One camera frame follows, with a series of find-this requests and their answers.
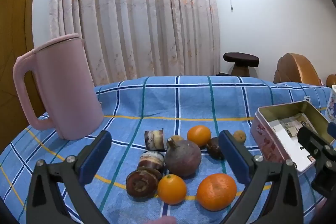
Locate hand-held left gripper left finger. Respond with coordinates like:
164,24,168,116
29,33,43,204
26,130,112,224

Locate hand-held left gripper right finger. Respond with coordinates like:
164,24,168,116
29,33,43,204
218,130,305,224

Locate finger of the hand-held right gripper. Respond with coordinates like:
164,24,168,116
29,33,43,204
327,123,336,140
297,126,336,197

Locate dark brown fruit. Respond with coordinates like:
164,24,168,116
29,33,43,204
206,137,226,161

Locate small yellow fruit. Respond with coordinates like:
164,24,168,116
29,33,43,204
233,130,246,144
167,135,184,147

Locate pink metal tin box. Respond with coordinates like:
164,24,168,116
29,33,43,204
249,101,335,176

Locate large orange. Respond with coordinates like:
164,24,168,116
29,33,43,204
196,173,237,212

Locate medium orange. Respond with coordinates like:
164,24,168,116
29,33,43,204
187,125,212,148

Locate purple round fruit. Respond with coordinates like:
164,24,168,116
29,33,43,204
164,139,202,178

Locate small orange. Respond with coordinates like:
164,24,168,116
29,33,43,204
157,174,187,206

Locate person's left hand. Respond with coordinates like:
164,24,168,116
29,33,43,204
147,216,177,224

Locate newspaper liner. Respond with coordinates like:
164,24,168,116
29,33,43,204
272,112,315,138

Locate white printed mug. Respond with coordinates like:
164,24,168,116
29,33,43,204
325,84,336,122

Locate brown leather sofa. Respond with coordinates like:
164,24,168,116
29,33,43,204
325,74,336,88

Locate brown leather sofa armrest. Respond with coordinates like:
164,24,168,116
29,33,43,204
273,53,322,86

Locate blue plaid cloth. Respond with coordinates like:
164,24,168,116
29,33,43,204
0,76,336,224

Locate pink electric kettle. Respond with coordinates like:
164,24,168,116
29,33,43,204
13,33,105,141

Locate round dark brown stool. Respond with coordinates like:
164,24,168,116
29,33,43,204
223,52,260,77

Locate floral beige curtain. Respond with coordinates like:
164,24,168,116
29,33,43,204
49,0,221,86

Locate wooden wardrobe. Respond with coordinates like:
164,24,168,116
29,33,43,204
0,0,46,153

